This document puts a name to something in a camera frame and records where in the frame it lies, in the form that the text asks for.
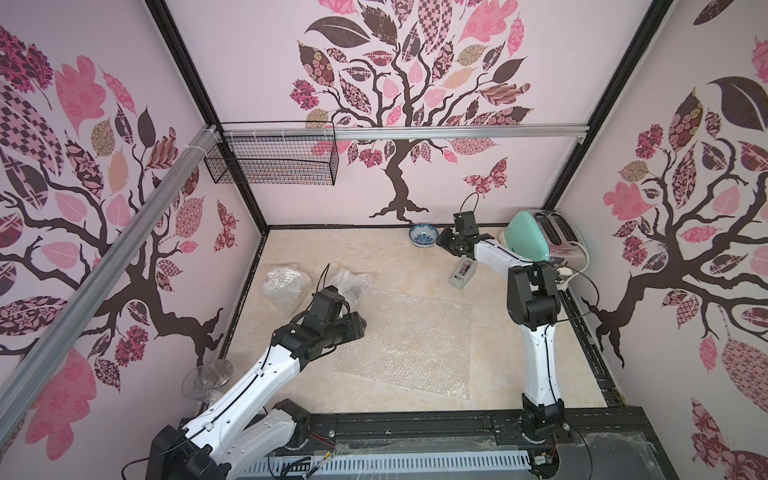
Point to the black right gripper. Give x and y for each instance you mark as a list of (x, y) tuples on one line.
[(452, 241)]

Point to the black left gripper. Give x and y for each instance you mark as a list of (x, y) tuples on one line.
[(355, 325)]

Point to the blue white patterned bowl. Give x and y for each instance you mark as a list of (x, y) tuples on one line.
[(423, 235)]

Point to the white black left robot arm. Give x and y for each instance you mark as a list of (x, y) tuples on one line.
[(238, 429)]

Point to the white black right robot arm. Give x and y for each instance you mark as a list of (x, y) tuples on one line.
[(533, 305)]

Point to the grey tape dispenser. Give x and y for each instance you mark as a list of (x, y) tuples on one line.
[(463, 273)]

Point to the mint green toaster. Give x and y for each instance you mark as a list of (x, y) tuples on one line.
[(546, 235)]

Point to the clear plastic cup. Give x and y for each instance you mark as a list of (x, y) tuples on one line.
[(206, 383)]

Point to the aluminium frame bar back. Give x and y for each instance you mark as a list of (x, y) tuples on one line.
[(462, 132)]

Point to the aluminium frame bar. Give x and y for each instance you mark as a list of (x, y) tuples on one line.
[(462, 132), (24, 385)]

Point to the white slotted cable duct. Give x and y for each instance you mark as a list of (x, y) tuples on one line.
[(358, 466)]

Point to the black wire wall basket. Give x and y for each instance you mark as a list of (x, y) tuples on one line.
[(306, 156)]

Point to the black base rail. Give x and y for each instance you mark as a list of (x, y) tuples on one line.
[(593, 443)]

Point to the aluminium frame bar left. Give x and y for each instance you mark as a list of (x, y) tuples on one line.
[(24, 385)]

